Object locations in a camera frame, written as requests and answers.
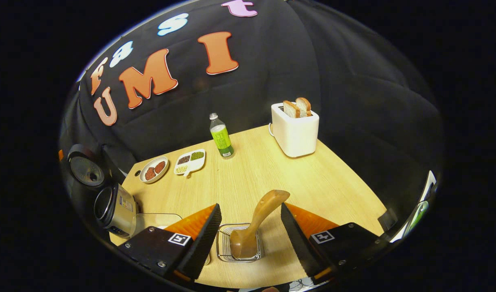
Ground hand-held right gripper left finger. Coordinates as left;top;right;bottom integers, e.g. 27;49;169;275
116;203;223;283

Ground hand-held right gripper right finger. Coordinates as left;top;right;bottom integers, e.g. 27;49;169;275
280;202;395;286

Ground metal wire chopstick holder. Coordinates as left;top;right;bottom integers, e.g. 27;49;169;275
216;223;265;263

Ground wooden spoon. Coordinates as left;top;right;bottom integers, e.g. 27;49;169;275
230;189;291;259

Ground dark grey rice cooker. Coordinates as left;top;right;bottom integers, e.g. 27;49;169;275
67;143;140;239

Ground clear plastic container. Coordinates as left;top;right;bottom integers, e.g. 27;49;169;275
130;213;211;266

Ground white divided dish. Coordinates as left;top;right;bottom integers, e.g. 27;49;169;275
174;149;206;178

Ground white round plate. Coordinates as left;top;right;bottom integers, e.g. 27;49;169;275
139;156;170;184

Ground green label drink bottle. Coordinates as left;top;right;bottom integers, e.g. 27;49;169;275
209;113;235;159

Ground white toaster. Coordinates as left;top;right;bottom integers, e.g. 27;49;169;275
270;102;320;158

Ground white green object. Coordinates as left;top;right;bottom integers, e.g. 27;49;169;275
401;170;437;240

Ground bread slice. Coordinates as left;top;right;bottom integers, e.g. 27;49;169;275
295;97;312;117
283;100;300;118

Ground black table edge strap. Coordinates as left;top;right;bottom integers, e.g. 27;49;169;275
378;208;398;232

